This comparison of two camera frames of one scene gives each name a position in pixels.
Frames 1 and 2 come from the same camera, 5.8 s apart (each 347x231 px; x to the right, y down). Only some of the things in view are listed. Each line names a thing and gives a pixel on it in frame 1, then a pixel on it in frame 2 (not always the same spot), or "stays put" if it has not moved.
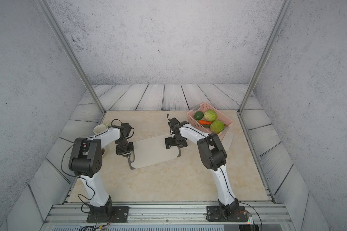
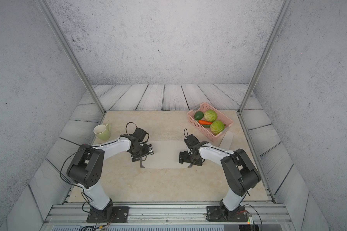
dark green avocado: [198, 115] stays put
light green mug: [100, 128] stays put
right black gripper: [181, 144] -> [185, 159]
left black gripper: [121, 152] -> [147, 152]
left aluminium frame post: [46, 8] stays put
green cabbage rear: [210, 115] stays put
